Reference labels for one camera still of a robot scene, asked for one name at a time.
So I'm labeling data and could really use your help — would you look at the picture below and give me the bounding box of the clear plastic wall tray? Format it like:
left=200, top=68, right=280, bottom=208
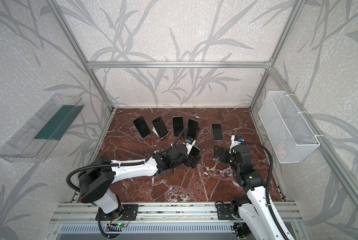
left=0, top=94, right=85, bottom=163

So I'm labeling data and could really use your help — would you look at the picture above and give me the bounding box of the white metal phone stand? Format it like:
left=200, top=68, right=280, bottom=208
left=152, top=127, right=169, bottom=140

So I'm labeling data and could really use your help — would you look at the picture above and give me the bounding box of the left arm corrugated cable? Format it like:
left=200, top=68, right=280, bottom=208
left=66, top=127, right=189, bottom=193

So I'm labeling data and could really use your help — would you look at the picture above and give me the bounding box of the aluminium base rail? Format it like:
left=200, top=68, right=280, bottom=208
left=51, top=201, right=303, bottom=224

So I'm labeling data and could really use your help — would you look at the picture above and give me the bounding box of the white wire mesh basket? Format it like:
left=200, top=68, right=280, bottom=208
left=259, top=91, right=320, bottom=164

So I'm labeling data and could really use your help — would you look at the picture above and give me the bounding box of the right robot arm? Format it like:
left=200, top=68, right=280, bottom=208
left=214, top=142, right=294, bottom=240

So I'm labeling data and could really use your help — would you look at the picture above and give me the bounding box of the white-edged phone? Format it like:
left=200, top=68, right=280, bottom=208
left=212, top=124, right=224, bottom=142

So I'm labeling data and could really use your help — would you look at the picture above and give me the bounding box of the phone in grey-blue case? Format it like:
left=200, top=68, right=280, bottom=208
left=172, top=116, right=184, bottom=137

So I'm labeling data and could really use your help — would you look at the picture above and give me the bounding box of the green circuit board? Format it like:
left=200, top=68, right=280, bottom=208
left=107, top=223, right=129, bottom=232

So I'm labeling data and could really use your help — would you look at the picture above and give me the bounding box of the black phone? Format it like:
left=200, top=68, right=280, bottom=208
left=189, top=146, right=200, bottom=158
left=133, top=116, right=151, bottom=137
left=152, top=117, right=168, bottom=137

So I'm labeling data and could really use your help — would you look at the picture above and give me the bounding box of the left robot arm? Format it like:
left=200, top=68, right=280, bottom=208
left=71, top=144, right=201, bottom=214

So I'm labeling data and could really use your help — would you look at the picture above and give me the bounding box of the phone in purple case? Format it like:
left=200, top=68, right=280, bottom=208
left=187, top=119, right=199, bottom=140

